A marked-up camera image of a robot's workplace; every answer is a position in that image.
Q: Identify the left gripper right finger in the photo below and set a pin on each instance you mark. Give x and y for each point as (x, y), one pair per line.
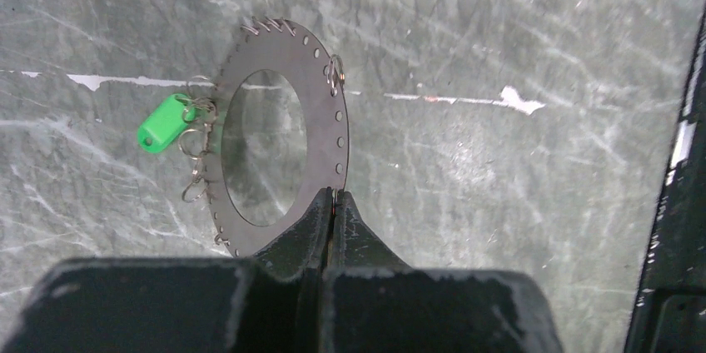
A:
(356, 251)

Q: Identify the green plastic key tag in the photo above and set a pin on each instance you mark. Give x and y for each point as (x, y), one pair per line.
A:
(164, 125)

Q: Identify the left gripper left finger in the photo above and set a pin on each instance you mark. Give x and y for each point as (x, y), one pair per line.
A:
(301, 247)

